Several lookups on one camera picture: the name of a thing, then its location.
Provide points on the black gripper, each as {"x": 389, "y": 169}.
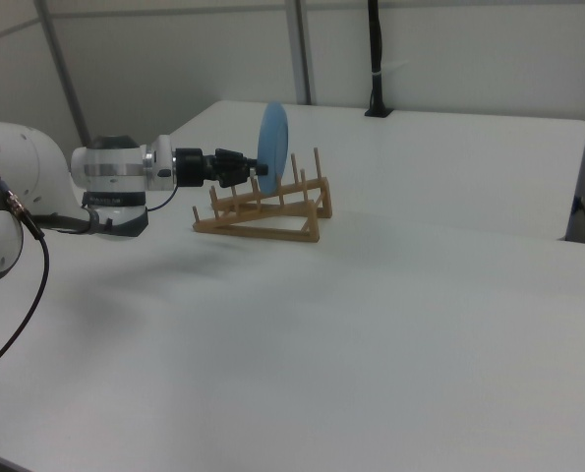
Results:
{"x": 208, "y": 167}

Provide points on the wooden plate rack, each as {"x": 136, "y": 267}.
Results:
{"x": 272, "y": 233}

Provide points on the grey partition corner post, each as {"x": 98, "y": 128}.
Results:
{"x": 58, "y": 54}

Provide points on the grey partition divider post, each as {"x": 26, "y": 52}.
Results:
{"x": 302, "y": 49}

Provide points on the blue plate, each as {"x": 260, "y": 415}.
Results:
{"x": 274, "y": 142}

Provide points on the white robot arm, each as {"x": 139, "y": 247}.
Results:
{"x": 36, "y": 172}

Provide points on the black pole with white tie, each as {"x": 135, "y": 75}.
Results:
{"x": 375, "y": 49}

